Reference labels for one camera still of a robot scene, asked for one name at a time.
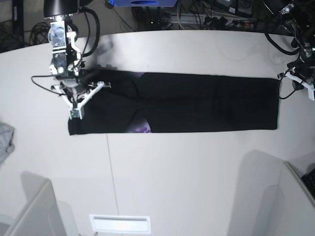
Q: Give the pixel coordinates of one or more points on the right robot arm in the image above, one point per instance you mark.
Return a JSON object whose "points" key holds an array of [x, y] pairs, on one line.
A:
{"points": [[67, 65]]}

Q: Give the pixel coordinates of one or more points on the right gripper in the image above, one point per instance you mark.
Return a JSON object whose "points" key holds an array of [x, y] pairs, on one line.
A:
{"points": [[80, 85]]}

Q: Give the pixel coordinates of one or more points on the black keyboard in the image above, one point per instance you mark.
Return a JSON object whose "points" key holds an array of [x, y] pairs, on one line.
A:
{"points": [[309, 181]]}

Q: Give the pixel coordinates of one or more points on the white right partition panel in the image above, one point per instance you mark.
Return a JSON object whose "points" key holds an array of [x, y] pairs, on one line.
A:
{"points": [[287, 208]]}

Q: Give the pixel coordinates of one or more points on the white power strip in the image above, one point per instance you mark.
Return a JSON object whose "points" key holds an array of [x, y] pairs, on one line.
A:
{"points": [[206, 20]]}

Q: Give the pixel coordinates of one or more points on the grey cloth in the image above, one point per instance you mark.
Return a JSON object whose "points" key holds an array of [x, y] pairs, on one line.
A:
{"points": [[6, 141]]}

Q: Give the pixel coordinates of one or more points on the black T-shirt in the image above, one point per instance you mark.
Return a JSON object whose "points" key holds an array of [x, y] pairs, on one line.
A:
{"points": [[147, 102]]}

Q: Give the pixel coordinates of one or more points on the blue box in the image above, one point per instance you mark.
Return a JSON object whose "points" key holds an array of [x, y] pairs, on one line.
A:
{"points": [[153, 3]]}

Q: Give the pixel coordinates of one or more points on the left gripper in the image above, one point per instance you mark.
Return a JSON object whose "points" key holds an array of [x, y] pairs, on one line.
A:
{"points": [[304, 71]]}

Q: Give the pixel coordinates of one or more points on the white left partition panel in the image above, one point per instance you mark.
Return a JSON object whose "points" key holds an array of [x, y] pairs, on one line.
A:
{"points": [[40, 216]]}

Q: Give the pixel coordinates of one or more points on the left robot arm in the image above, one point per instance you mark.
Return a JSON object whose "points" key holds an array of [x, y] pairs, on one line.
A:
{"points": [[298, 19]]}

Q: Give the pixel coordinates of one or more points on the white partition panel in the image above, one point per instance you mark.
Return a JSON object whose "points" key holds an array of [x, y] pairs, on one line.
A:
{"points": [[287, 208], [40, 216]]}

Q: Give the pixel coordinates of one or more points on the white cable slot plate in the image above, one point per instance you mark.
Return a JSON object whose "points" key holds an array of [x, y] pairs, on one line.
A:
{"points": [[121, 224]]}

